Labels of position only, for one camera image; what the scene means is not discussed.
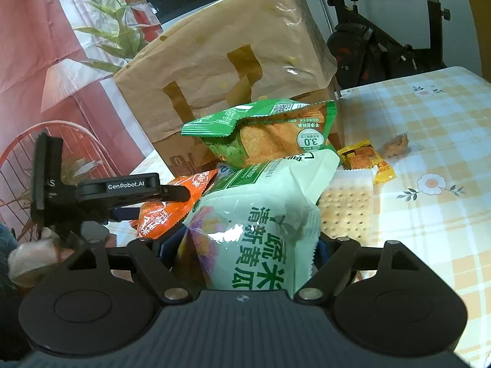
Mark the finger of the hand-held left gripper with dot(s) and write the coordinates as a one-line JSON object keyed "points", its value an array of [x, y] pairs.
{"points": [[174, 194]]}

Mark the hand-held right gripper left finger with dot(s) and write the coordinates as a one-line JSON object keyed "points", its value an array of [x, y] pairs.
{"points": [[153, 264]]}

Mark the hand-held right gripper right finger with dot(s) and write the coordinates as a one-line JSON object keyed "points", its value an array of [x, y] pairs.
{"points": [[337, 260]]}

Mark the orange snack packet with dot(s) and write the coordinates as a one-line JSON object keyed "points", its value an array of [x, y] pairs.
{"points": [[165, 218]]}

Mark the pale green snack packet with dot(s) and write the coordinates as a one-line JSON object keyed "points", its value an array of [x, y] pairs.
{"points": [[253, 218]]}

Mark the small yellow snack packet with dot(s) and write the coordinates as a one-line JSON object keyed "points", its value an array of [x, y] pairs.
{"points": [[362, 157]]}

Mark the cardboard box with plastic liner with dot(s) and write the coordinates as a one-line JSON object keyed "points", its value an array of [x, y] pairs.
{"points": [[214, 53]]}

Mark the person's left hand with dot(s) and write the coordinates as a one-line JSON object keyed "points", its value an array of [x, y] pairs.
{"points": [[30, 260]]}

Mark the clear cracker packet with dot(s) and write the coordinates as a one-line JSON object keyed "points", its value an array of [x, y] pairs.
{"points": [[345, 207]]}

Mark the small brown snack piece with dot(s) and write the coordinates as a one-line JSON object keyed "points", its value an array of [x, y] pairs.
{"points": [[397, 143]]}

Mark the checkered floral tablecloth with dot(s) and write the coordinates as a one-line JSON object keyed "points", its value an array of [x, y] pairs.
{"points": [[441, 142]]}

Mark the black exercise bike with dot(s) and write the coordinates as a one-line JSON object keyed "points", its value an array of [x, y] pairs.
{"points": [[356, 42]]}

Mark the wooden door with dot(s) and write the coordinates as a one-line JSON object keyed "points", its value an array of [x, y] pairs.
{"points": [[481, 27]]}

